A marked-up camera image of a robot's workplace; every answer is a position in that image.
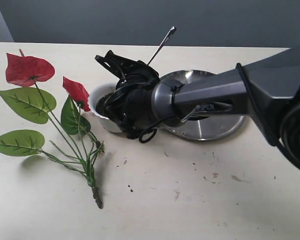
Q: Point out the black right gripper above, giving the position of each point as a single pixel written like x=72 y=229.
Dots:
x=129 y=105

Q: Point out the metal spork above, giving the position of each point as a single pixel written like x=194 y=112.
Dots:
x=171 y=31

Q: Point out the artificial red anthurium plant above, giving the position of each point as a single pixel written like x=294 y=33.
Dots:
x=36 y=105

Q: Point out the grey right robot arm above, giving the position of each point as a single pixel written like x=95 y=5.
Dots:
x=267 y=91

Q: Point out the dark potting soil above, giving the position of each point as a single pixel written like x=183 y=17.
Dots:
x=101 y=105

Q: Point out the white scalloped plastic pot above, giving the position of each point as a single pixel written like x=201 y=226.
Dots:
x=99 y=92

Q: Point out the round stainless steel plate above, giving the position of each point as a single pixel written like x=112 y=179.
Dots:
x=207 y=129

